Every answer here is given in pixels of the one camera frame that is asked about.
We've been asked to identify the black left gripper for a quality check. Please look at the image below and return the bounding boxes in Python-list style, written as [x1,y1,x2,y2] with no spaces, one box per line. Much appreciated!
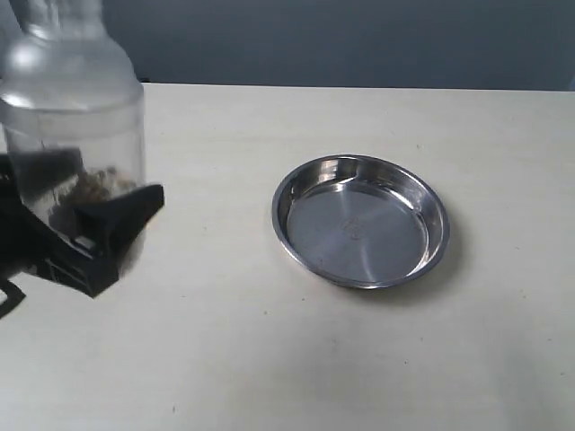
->
[1,147,164,298]

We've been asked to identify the brown beans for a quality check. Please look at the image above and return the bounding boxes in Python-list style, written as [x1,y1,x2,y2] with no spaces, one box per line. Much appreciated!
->
[49,166,137,229]

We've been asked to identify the clear plastic shaker bottle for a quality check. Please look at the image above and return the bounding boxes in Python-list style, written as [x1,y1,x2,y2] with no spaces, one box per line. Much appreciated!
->
[1,1,145,236]

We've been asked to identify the round stainless steel plate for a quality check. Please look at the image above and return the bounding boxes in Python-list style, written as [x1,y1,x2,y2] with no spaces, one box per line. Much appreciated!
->
[271,154,451,289]

